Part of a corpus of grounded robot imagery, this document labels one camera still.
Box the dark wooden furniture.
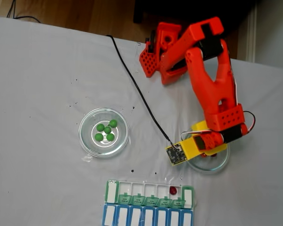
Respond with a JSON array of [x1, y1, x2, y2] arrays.
[[133, 0, 259, 41]]

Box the white tablecloth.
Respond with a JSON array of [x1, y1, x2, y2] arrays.
[[0, 16, 283, 226]]

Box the orange perforated holder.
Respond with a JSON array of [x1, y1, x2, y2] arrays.
[[139, 41, 159, 78]]

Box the camera board in yellow mount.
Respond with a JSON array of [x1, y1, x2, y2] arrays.
[[165, 137, 191, 167]]

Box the thin black floor cable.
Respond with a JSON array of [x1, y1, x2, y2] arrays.
[[6, 0, 42, 24]]

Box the weekly pill organizer box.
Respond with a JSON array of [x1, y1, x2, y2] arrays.
[[101, 179, 199, 226]]

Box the white door trim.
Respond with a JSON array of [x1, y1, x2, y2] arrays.
[[246, 0, 259, 63]]

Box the clear glass dish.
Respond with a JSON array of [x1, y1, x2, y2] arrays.
[[78, 107, 130, 158], [185, 131, 230, 175]]

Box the black camera cable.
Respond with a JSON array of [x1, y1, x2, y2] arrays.
[[106, 34, 180, 149]]

